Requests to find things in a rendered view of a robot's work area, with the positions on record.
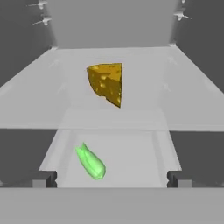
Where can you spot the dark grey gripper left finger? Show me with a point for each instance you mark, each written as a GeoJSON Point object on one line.
{"type": "Point", "coordinates": [51, 179]}

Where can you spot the white fridge shelf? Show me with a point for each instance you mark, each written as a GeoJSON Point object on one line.
{"type": "Point", "coordinates": [131, 163]}

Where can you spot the green husked corn cob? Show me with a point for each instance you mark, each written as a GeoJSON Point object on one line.
{"type": "Point", "coordinates": [92, 163]}

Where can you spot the small white shelf peg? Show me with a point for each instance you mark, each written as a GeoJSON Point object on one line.
{"type": "Point", "coordinates": [40, 4]}
{"type": "Point", "coordinates": [183, 1]}
{"type": "Point", "coordinates": [43, 21]}
{"type": "Point", "coordinates": [181, 14]}

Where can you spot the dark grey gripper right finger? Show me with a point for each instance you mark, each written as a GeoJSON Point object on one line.
{"type": "Point", "coordinates": [172, 179]}

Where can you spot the yellow cheese wedge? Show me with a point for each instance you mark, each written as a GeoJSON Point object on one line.
{"type": "Point", "coordinates": [108, 83]}

